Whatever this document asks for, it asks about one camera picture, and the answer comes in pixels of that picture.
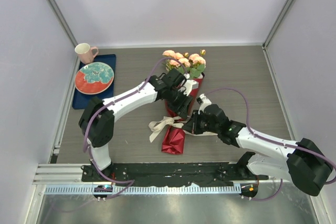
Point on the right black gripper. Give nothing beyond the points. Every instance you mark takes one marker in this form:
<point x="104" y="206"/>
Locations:
<point x="191" y="126"/>

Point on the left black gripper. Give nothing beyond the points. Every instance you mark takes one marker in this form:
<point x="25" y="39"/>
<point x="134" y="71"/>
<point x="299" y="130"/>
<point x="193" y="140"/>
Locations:
<point x="182" y="108"/>

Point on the red wrapping paper sheet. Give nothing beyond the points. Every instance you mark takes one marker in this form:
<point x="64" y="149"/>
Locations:
<point x="173" y="142"/>

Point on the cream ribbon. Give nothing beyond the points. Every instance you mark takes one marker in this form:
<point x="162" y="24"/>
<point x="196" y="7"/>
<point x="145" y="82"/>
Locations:
<point x="157" y="126"/>

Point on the pink fake flower bouquet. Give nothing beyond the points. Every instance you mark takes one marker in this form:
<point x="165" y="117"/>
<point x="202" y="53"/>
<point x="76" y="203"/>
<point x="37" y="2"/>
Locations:
<point x="194" y="64"/>

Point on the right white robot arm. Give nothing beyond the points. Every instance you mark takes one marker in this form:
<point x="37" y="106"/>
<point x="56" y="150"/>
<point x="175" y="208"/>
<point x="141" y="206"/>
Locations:
<point x="300" y="163"/>

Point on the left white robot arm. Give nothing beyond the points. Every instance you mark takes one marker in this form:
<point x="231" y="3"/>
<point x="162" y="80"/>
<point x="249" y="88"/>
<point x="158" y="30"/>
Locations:
<point x="98" y="118"/>

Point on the red and teal plate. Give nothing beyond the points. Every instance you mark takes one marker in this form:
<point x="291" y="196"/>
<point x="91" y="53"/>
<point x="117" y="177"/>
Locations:
<point x="94" y="78"/>

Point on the blue tray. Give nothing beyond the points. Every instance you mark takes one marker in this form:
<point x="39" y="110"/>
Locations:
<point x="81" y="101"/>

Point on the pink ceramic mug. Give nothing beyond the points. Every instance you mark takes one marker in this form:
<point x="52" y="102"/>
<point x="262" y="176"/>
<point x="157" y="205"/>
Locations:
<point x="86" y="53"/>

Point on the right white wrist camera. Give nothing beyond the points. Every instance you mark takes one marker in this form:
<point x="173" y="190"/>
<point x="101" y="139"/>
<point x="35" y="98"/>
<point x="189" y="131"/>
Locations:
<point x="203" y="102"/>

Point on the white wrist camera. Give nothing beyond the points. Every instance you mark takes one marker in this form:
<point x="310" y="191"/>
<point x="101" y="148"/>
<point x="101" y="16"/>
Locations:
<point x="189" y="87"/>
<point x="203" y="102"/>

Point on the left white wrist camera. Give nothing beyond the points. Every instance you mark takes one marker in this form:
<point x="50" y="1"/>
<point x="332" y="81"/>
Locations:
<point x="189" y="87"/>

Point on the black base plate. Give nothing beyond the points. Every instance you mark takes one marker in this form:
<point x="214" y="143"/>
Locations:
<point x="179" y="174"/>

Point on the perforated metal rail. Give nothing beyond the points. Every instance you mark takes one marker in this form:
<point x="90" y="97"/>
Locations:
<point x="104" y="189"/>

